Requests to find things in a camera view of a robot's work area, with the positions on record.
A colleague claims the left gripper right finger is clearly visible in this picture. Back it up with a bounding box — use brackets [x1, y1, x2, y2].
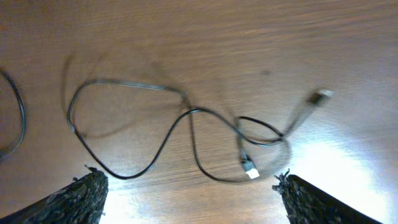
[272, 171, 381, 224]

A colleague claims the black USB-A cable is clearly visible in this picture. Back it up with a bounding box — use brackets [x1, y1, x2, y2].
[0, 68, 27, 161]

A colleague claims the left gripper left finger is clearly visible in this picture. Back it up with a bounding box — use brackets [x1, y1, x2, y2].
[1, 167, 108, 223]

